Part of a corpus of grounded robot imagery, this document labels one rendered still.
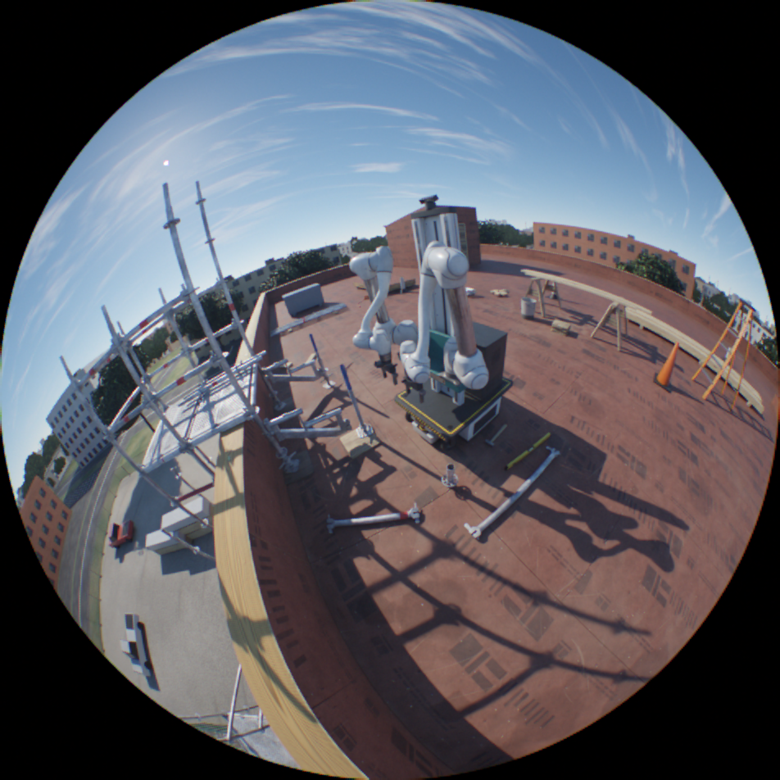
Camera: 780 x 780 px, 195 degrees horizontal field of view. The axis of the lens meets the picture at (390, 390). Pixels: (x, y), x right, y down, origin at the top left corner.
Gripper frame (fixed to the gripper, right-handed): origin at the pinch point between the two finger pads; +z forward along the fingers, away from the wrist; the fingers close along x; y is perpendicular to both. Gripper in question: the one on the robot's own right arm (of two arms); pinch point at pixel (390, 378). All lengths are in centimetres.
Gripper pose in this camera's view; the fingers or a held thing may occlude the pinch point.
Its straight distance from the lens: 167.7
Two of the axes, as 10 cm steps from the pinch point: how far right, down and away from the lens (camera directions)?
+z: 1.7, 7.8, 6.0
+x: -5.7, -4.2, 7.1
